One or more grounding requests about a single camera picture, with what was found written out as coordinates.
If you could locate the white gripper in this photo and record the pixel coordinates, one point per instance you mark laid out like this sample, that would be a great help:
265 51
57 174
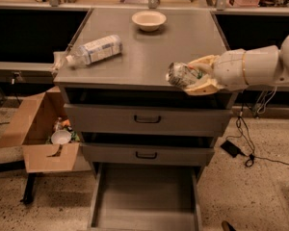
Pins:
228 69

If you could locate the green silver 7up can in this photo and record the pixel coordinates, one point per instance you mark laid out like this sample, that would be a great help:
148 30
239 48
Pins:
181 75

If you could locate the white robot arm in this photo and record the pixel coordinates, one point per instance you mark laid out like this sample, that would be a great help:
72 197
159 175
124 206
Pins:
268 66

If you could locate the grey metal drawer cabinet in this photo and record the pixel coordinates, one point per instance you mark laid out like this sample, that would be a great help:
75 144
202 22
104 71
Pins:
137 76

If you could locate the grey top drawer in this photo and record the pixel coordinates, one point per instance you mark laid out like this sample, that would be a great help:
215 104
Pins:
142 120

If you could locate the grey drawer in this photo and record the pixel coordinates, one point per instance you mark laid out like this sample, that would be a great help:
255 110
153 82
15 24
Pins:
142 120
145 198
146 154

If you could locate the grey middle drawer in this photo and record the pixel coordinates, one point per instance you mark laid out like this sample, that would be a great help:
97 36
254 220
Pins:
146 154

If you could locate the grey bottom drawer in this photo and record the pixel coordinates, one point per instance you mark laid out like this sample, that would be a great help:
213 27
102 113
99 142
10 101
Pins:
145 198

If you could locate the black power adapter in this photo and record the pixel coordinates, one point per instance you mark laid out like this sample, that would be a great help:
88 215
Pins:
231 148

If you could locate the white ceramic bowl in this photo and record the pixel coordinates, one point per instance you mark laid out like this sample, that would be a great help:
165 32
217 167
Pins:
149 21

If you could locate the clear plastic water bottle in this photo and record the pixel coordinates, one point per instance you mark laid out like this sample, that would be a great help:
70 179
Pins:
95 51

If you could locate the white bowl in box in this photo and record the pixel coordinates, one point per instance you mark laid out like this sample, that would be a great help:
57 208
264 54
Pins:
61 137

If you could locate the brown cardboard box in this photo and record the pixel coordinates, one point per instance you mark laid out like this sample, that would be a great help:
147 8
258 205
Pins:
32 125

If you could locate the black table leg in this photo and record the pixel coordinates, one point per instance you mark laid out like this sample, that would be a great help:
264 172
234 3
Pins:
28 196

